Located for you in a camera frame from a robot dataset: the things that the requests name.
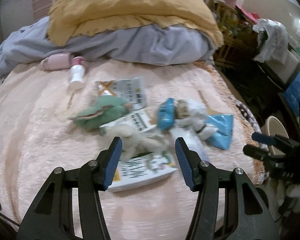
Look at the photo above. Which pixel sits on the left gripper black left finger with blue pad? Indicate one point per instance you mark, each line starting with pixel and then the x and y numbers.
pixel 50 213

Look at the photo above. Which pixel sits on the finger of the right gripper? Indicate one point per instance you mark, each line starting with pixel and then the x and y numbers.
pixel 274 140
pixel 260 154

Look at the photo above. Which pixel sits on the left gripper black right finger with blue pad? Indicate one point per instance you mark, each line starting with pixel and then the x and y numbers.
pixel 228 205

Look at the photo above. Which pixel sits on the green white medicine box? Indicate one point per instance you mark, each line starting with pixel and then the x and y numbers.
pixel 140 119

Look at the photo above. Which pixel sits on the white orange snack bag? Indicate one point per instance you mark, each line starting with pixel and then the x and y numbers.
pixel 131 90

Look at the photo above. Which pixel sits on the beige trash bin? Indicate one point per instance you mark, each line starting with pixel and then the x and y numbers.
pixel 273 126

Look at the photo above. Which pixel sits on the light blue plastic package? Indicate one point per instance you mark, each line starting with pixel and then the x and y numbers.
pixel 223 136

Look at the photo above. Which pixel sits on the blue storage box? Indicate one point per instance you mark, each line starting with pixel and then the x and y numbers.
pixel 292 94

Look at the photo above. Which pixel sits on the white paper leaflet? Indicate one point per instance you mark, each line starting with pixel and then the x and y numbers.
pixel 192 140

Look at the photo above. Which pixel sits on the white crumpled plastic bag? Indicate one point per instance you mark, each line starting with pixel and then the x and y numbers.
pixel 194 115

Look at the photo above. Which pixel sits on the blue snack wrapper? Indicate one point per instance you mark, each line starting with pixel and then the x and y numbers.
pixel 166 115

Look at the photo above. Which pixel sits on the white milk carton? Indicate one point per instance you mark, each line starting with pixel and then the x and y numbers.
pixel 143 170

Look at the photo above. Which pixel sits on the wooden crib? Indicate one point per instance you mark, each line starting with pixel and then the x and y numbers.
pixel 240 41

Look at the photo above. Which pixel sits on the white plastic bag on chair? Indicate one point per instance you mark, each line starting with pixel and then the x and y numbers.
pixel 272 41

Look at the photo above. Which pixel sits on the pink quilted bed cover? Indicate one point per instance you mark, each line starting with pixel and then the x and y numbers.
pixel 37 136

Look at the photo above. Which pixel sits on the beige plush bear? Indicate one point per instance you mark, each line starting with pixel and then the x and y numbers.
pixel 135 142

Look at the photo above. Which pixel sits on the green plush toy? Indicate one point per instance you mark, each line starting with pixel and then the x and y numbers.
pixel 106 109

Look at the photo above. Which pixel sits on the grey folded blanket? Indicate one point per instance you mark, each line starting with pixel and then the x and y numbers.
pixel 149 44

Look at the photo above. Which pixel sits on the white bottle pink cap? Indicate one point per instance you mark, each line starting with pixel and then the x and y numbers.
pixel 77 72

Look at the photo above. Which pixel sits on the pink small pouch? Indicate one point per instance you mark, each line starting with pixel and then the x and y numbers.
pixel 59 61

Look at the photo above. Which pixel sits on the yellow embroidered pillow cover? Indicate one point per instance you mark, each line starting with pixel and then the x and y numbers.
pixel 71 18

